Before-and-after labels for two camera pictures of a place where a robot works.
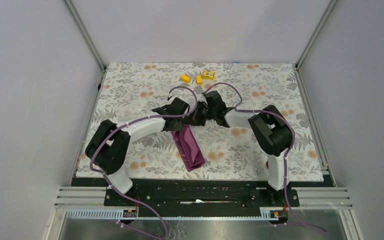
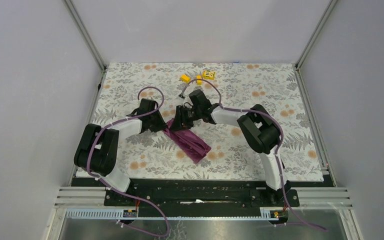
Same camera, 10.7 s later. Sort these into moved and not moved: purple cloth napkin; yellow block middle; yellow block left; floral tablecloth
Moved: purple cloth napkin
Not moved: floral tablecloth; yellow block middle; yellow block left
